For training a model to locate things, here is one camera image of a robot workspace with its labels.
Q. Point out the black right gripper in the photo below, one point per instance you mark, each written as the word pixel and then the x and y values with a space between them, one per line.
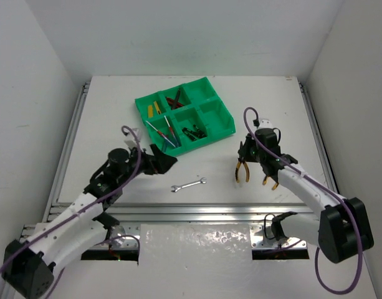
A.
pixel 249 143

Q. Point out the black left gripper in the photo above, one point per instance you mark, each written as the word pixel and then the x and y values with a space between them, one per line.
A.
pixel 152 162

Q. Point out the blue screwdriver red collar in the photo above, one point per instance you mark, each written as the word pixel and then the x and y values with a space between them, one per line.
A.
pixel 161 134

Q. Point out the green-black screwdriver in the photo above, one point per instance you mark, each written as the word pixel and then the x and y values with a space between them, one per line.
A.
pixel 200 133
pixel 194 133
pixel 189 134

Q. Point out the red utility knife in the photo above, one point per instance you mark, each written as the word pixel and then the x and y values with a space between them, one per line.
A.
pixel 176 100
pixel 171 102

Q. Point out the small yellow utility knife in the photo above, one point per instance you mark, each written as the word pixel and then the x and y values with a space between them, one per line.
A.
pixel 157 107

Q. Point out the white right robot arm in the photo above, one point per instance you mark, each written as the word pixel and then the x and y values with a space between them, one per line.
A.
pixel 341 225

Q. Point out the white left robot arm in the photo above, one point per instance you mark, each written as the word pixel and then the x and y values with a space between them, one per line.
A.
pixel 31 266

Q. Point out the silver wrench centre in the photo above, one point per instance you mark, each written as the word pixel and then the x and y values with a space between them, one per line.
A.
pixel 176 188

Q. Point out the green six-compartment tray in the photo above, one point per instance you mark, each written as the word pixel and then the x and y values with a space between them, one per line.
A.
pixel 202 107

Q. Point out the white foreground cover panel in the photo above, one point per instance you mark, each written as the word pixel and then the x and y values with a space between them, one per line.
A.
pixel 202 261

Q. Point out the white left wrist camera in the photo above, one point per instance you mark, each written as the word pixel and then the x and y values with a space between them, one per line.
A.
pixel 130 139

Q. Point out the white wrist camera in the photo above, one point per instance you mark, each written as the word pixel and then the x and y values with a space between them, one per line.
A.
pixel 130 139
pixel 265 123

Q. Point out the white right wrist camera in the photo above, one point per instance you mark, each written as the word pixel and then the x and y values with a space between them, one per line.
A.
pixel 265 123

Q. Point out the aluminium front rail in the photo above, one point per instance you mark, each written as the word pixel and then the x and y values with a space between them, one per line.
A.
pixel 202 213

